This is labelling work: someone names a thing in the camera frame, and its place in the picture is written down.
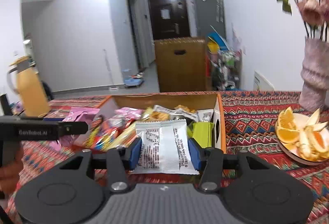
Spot yellow thermos jug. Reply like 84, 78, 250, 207
6, 56, 51, 117

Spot wire rack with bottles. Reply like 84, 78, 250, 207
208, 51, 242, 91

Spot pile of orange pieces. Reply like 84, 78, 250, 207
276, 106, 329, 161

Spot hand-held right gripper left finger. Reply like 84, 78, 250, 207
59, 137, 143, 193

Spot green snack packet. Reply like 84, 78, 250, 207
187, 122, 216, 149

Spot red cardboard box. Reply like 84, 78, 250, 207
71, 93, 227, 155

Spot blue plastic board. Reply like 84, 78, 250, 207
208, 31, 230, 51

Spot blue flat object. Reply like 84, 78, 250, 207
123, 77, 144, 88

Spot patterned tablecloth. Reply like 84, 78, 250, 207
5, 90, 329, 224

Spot multicoloured snack packet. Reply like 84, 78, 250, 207
86, 115, 126, 151

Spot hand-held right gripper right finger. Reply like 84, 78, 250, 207
187, 137, 270, 193

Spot person's left hand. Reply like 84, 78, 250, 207
0, 148, 24, 200

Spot interior door frame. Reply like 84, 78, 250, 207
125, 0, 144, 70

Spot black paper bag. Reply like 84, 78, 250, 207
0, 94, 12, 117

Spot yellow plastic bin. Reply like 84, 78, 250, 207
207, 42, 221, 53

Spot dark entrance door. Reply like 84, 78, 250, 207
147, 0, 192, 41

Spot beige plate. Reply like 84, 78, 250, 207
275, 112, 329, 166

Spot pink ceramic vase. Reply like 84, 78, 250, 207
299, 37, 329, 113

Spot golden long snack packet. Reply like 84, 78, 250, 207
108, 121, 137, 150

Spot golden crinkled snack packet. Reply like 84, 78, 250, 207
144, 107, 172, 122

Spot brown cardboard box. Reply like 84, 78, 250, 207
154, 36, 207, 93

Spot grey refrigerator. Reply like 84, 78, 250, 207
193, 0, 227, 39

